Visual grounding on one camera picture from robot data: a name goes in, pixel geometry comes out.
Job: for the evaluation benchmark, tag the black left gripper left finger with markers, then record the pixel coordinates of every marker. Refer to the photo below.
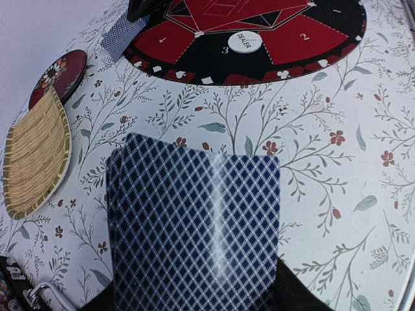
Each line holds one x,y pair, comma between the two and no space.
102,302

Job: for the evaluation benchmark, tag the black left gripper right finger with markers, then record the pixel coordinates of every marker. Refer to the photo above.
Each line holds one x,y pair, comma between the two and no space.
292,294

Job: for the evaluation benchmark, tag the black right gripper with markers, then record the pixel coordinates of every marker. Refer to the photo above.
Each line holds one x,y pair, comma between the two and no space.
140,8

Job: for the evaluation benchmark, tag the white dealer button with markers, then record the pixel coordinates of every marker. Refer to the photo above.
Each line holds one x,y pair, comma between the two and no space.
245,42

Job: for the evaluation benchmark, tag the woven bamboo tray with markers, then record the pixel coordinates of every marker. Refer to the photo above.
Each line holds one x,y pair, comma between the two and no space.
37,156

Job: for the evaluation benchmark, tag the round red black poker mat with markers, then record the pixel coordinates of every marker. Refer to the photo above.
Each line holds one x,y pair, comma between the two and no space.
187,41

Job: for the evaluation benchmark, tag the black poker set case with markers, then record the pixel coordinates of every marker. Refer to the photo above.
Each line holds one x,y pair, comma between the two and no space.
15,287

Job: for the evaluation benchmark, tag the red floral round plate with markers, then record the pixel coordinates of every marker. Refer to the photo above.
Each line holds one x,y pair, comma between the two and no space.
64,75

